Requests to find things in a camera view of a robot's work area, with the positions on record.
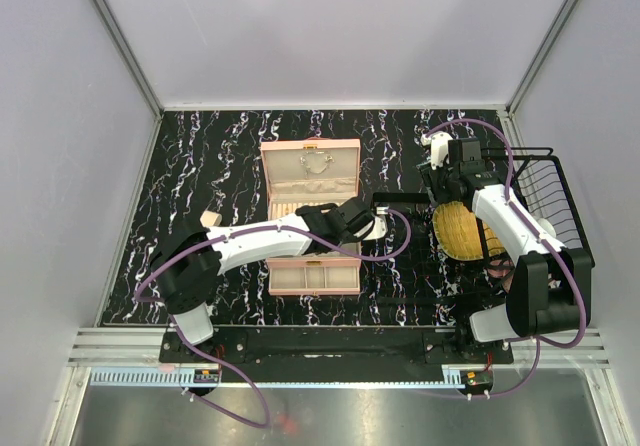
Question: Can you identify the silver rhinestone necklace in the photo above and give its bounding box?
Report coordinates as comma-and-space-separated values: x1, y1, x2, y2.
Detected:
298, 150, 335, 177

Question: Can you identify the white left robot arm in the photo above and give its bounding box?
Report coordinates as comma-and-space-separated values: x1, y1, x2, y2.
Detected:
151, 197, 387, 362

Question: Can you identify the pink jewelry box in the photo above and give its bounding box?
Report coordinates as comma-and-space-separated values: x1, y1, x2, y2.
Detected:
260, 138, 361, 296

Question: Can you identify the pink floral patterned plate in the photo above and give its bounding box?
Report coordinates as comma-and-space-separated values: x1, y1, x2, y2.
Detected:
487, 257, 515, 292

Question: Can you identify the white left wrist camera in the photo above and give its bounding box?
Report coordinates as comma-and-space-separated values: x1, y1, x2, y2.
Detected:
360, 206, 389, 241

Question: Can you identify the yellow bamboo woven tray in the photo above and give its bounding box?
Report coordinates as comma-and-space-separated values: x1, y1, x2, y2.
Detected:
432, 201, 506, 262

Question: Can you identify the cream ring box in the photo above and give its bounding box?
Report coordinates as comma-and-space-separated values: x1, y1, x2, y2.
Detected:
200, 210, 222, 228

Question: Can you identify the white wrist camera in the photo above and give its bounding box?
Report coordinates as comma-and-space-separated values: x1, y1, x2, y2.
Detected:
420, 132, 453, 170
360, 206, 389, 241

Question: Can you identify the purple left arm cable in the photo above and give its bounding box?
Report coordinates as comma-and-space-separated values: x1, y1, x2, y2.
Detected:
134, 209, 414, 428

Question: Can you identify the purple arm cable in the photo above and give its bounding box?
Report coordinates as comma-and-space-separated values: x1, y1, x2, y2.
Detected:
424, 118, 587, 400
134, 209, 414, 428

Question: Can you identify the black wire dish rack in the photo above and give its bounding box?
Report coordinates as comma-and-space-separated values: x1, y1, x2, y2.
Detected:
369, 146, 594, 307

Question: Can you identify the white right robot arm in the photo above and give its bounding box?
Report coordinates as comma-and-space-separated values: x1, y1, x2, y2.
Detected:
419, 133, 592, 363

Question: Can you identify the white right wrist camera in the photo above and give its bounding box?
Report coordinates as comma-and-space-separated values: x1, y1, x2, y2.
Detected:
420, 132, 453, 170

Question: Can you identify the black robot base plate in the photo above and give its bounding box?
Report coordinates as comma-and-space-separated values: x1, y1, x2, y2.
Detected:
158, 323, 515, 367

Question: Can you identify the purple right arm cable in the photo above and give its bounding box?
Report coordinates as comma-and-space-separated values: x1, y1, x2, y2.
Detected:
424, 118, 587, 400

